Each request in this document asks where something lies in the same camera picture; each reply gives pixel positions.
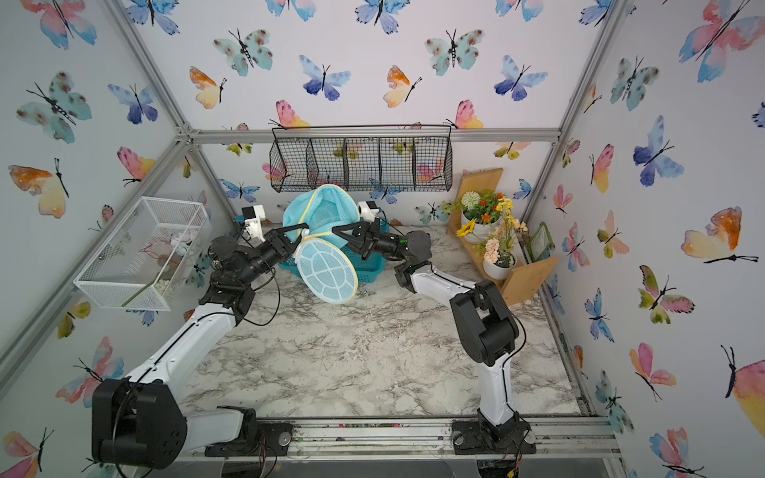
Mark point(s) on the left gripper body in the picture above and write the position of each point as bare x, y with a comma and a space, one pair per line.
264, 260

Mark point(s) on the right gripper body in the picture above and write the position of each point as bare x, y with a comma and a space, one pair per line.
390, 246

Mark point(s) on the teal mesh laundry bag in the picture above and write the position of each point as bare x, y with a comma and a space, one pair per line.
322, 265

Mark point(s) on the white pot yellow pink flowers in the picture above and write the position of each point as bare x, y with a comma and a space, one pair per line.
497, 251

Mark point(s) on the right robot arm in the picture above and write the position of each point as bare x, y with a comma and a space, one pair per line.
486, 328

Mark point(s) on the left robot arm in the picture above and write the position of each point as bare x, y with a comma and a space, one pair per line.
137, 420

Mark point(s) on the teal plastic basket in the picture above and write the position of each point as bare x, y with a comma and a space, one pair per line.
367, 270

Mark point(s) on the white pot orange flowers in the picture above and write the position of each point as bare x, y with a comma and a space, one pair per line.
481, 212

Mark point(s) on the wooden zigzag shelf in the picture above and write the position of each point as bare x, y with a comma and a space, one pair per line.
527, 278

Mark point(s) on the green framed small board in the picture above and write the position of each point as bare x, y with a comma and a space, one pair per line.
541, 244

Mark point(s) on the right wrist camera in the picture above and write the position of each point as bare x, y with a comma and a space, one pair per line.
368, 211

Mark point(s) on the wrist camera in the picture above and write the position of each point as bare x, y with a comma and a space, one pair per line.
368, 211
252, 219

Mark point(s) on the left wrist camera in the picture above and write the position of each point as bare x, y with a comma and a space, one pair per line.
252, 219

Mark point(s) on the black wire wall basket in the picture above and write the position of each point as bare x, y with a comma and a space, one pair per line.
403, 158

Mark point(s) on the white mesh wall box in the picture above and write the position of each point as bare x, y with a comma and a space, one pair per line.
148, 257

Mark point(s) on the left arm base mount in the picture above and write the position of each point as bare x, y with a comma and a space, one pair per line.
254, 436

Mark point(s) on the aluminium front rail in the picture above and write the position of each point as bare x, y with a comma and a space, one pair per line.
426, 438

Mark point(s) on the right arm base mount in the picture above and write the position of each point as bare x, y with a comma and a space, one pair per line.
493, 436

